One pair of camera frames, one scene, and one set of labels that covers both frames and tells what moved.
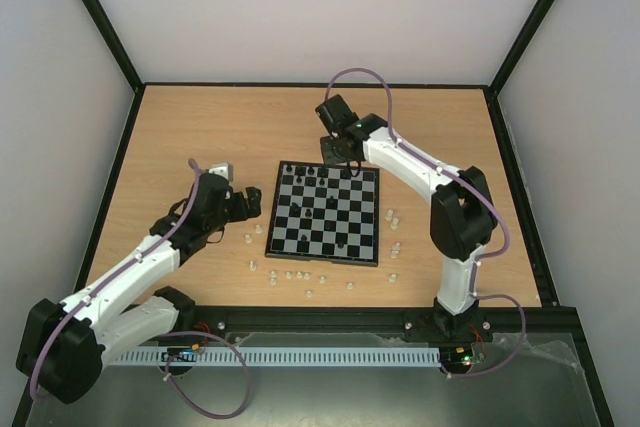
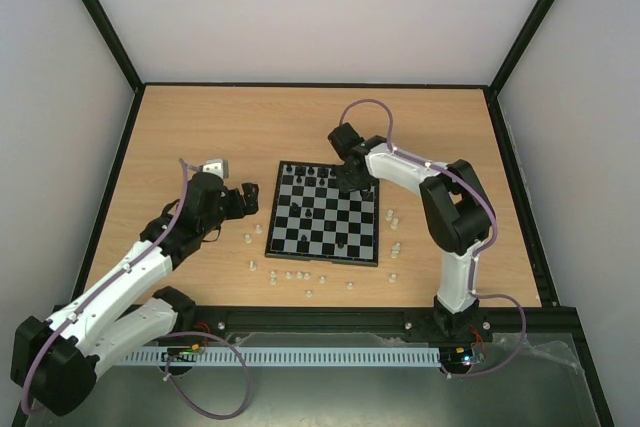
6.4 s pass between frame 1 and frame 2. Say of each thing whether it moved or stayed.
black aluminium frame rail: stayed
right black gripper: moved
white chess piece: stayed
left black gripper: stayed
